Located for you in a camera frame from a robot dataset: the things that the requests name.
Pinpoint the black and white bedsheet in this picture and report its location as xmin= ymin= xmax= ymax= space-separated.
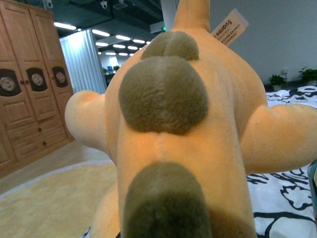
xmin=80 ymin=86 xmax=317 ymax=238

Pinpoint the orange plush dinosaur toy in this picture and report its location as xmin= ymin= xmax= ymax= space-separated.
xmin=65 ymin=0 xmax=317 ymax=238

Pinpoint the potted green plant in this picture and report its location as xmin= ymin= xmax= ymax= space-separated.
xmin=269 ymin=74 xmax=287 ymax=91
xmin=299 ymin=67 xmax=317 ymax=86

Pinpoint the white toy label tag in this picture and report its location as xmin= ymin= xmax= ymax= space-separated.
xmin=211 ymin=8 xmax=249 ymax=47

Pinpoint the wooden wardrobe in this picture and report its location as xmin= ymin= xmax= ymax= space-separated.
xmin=0 ymin=0 xmax=73 ymax=177

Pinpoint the cream fluffy rug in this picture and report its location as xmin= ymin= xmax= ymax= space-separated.
xmin=0 ymin=162 xmax=118 ymax=238

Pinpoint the potted green plant right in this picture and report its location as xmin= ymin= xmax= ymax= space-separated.
xmin=299 ymin=67 xmax=317 ymax=86

